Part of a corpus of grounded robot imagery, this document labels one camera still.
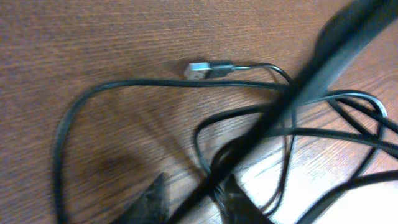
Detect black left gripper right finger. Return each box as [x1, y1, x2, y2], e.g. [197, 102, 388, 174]
[222, 175, 273, 224]

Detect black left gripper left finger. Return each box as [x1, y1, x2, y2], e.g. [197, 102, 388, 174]
[111, 172, 170, 224]

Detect black cable bundle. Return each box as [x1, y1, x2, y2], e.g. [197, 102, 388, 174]
[52, 0, 398, 224]

